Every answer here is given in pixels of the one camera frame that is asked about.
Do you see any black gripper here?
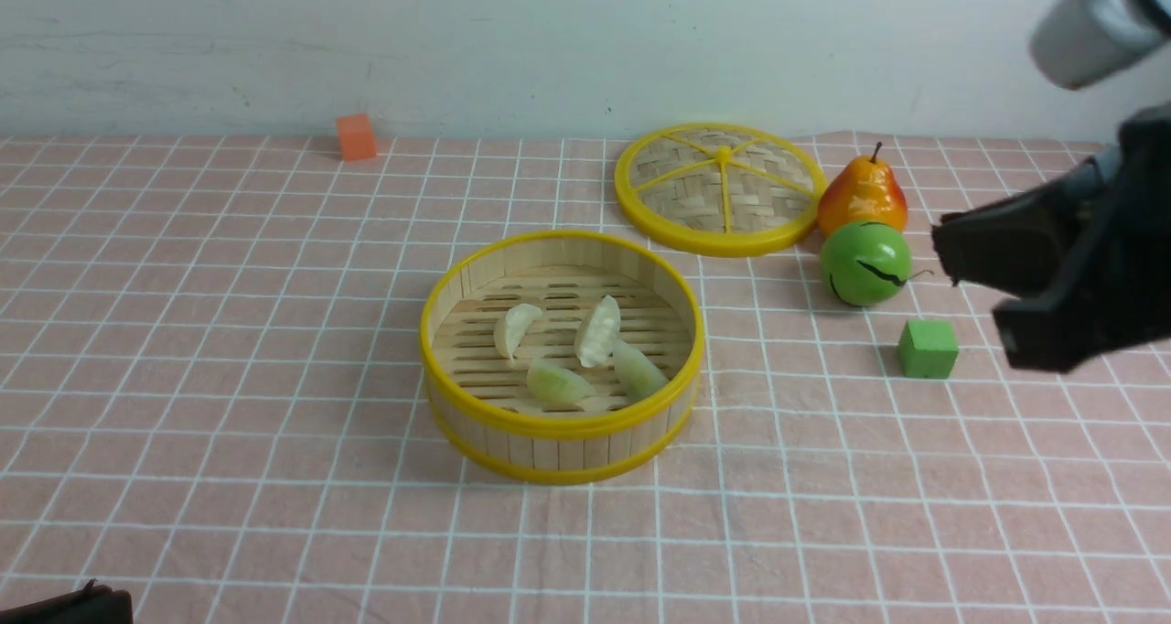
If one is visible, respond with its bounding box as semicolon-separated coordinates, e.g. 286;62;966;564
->
931;104;1170;373

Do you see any pale dumpling bottom edge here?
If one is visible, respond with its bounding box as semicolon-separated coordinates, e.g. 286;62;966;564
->
574;296;619;369

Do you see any greenish dumpling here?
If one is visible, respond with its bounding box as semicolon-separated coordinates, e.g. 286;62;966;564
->
526;358;596;410

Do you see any woven bamboo steamer lid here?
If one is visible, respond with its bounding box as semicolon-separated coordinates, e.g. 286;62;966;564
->
612;123;828;258

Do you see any bamboo steamer tray yellow rim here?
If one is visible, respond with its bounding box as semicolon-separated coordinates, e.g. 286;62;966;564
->
418;231;705;485

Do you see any green foam cube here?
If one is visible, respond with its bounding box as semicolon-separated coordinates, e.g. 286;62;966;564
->
897;318;961;380

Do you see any green toy apple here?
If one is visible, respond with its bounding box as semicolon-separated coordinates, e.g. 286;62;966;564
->
819;221;934;308

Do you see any orange yellow toy pear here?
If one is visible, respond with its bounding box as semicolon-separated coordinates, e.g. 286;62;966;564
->
816;140;908;236

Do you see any pink checkered tablecloth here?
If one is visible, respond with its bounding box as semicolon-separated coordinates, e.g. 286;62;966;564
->
1;136;1170;623

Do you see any orange foam cube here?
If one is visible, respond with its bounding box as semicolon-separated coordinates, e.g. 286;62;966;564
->
335;114;378;162

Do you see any dark object bottom left corner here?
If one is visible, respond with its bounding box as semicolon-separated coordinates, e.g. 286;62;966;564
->
1;580;133;624

